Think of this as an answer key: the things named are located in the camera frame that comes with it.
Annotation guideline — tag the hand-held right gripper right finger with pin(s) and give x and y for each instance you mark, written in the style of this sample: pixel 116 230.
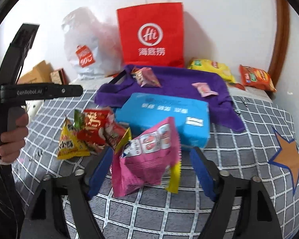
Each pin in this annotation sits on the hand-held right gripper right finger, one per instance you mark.
pixel 201 176

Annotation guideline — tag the blue cardboard box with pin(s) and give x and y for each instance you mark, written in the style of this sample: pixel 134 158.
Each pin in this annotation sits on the blue cardboard box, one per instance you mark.
pixel 152 109

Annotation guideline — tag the red white snack packet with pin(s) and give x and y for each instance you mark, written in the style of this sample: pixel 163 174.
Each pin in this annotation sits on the red white snack packet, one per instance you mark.
pixel 114 134

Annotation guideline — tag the white plastic bag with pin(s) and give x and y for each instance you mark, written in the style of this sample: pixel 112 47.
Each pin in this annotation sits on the white plastic bag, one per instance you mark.
pixel 89 37

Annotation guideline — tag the small plain pink packet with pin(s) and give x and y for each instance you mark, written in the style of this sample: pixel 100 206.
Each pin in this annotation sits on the small plain pink packet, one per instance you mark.
pixel 204 89

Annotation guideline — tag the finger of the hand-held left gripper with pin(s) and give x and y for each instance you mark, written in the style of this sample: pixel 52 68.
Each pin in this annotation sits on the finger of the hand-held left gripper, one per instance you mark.
pixel 67 90

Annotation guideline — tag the brown cardboard box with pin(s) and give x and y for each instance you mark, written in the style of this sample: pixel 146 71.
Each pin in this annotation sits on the brown cardboard box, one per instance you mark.
pixel 36 73

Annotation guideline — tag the brown wooden frame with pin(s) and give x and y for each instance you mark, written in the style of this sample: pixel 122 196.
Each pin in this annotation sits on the brown wooden frame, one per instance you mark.
pixel 280 42

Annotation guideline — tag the yellow chips packet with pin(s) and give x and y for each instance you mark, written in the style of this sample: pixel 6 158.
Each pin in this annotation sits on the yellow chips packet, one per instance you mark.
pixel 211 67

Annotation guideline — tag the large pink snack packet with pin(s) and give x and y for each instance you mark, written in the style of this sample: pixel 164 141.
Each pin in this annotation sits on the large pink snack packet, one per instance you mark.
pixel 144 164

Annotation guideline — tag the grey checked blanket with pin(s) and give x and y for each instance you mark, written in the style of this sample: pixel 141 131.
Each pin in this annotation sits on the grey checked blanket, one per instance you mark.
pixel 259 134

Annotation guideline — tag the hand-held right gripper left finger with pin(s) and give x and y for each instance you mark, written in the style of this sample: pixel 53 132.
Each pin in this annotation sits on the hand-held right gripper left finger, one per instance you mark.
pixel 97 169

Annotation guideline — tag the red gold-print snack packet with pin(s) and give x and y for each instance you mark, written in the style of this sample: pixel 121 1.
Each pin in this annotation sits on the red gold-print snack packet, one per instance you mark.
pixel 94 127

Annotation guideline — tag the orange chips packet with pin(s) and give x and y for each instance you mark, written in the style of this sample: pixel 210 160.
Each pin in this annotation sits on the orange chips packet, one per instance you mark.
pixel 256 78

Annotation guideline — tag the yellow snack packet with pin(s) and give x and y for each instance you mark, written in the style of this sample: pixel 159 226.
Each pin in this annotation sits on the yellow snack packet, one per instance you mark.
pixel 68 144

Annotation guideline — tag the red paper bag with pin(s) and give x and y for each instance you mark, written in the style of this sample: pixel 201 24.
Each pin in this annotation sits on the red paper bag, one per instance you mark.
pixel 149 20

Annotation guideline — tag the purple cloth bag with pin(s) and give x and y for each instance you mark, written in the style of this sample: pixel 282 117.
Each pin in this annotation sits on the purple cloth bag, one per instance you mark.
pixel 179 84

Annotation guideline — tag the patterned gift box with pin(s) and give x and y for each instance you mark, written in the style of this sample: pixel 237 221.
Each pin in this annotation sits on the patterned gift box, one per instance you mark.
pixel 57 76

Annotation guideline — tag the small patterned pink packet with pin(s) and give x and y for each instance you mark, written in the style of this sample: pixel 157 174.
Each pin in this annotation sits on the small patterned pink packet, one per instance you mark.
pixel 145 77

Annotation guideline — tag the person's left hand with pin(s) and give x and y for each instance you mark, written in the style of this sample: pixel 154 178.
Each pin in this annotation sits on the person's left hand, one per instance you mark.
pixel 13 142

